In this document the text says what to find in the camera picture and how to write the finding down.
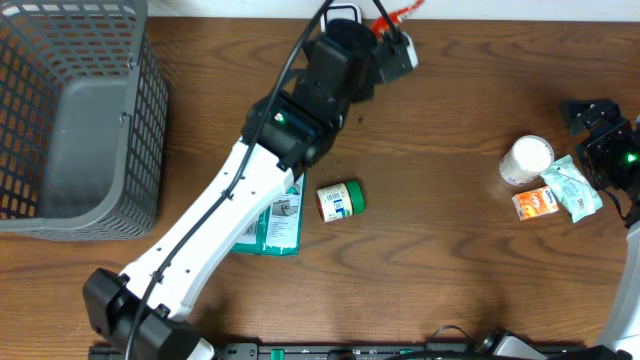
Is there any light green snack packet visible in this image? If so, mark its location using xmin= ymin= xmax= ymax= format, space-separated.
xmin=541 ymin=155 xmax=603 ymax=223

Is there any red stick packet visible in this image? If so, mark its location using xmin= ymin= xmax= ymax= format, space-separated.
xmin=370 ymin=0 xmax=425 ymax=37

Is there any white round tub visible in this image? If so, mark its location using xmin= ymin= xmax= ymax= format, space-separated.
xmin=499 ymin=135 xmax=554 ymax=186

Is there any orange Kleenex tissue pack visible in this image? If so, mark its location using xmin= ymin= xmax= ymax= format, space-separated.
xmin=512 ymin=186 xmax=559 ymax=221

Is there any green lid jar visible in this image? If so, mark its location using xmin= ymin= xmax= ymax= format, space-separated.
xmin=315 ymin=180 xmax=366 ymax=222

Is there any green 3M gloves pack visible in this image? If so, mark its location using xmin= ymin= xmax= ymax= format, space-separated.
xmin=231 ymin=175 xmax=306 ymax=257

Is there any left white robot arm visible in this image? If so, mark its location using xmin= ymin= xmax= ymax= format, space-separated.
xmin=83 ymin=19 xmax=418 ymax=359

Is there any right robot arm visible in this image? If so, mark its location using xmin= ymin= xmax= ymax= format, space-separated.
xmin=560 ymin=99 xmax=639 ymax=359

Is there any white barcode scanner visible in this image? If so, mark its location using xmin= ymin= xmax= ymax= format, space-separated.
xmin=320 ymin=3 xmax=362 ymax=32

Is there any grey plastic mesh basket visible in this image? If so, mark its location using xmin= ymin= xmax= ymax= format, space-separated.
xmin=1 ymin=0 xmax=169 ymax=241

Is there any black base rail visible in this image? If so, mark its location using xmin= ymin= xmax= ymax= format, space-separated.
xmin=89 ymin=327 xmax=601 ymax=360

